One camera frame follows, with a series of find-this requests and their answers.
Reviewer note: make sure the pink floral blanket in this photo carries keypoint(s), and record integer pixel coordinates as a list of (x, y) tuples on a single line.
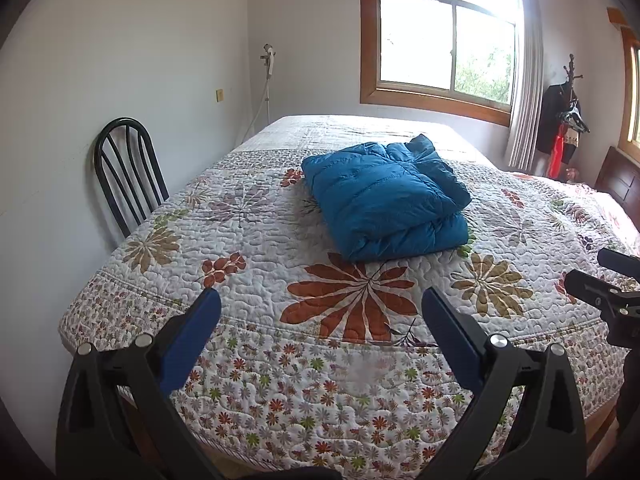
[(615, 215)]

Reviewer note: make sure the floral quilted bedspread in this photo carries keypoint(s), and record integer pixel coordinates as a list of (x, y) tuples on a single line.
[(250, 220)]

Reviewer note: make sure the bed base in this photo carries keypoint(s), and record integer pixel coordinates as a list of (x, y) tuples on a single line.
[(602, 412)]

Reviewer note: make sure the black metal chair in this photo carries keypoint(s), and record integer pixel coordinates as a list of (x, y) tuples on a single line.
[(122, 120)]

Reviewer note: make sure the black clothes hanger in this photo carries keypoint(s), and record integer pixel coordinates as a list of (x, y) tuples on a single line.
[(577, 120)]

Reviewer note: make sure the dark wooden headboard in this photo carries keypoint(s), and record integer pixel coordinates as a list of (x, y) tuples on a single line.
[(620, 180)]

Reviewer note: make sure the dark hanging coat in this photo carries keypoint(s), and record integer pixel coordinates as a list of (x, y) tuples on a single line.
[(550, 120)]

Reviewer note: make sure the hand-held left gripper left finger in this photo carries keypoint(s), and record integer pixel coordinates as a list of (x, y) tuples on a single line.
[(192, 340)]

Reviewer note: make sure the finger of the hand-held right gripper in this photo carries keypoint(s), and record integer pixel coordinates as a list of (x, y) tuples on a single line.
[(620, 261), (595, 290)]

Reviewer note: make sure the person's right forearm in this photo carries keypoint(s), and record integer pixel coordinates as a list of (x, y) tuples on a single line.
[(630, 390)]

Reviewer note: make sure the white patterned hanging garment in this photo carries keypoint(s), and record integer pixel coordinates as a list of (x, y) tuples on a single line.
[(571, 137)]

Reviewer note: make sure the red hanging bag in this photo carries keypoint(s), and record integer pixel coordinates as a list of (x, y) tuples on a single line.
[(556, 155)]

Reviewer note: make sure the wide wooden-framed window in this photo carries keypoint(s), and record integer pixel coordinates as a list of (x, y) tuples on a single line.
[(420, 35)]

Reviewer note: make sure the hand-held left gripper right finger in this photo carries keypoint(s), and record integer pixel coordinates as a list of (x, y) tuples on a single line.
[(450, 340)]

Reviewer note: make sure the white pleated curtain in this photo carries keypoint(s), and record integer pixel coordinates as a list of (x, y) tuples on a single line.
[(525, 85)]

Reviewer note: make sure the narrow wooden-framed window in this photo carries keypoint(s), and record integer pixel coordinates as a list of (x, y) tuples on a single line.
[(635, 95)]

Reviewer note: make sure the blue puffer jacket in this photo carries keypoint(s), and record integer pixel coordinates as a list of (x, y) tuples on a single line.
[(380, 200)]

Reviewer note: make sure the wooden coat rack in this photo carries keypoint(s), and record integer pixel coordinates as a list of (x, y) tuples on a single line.
[(571, 72)]

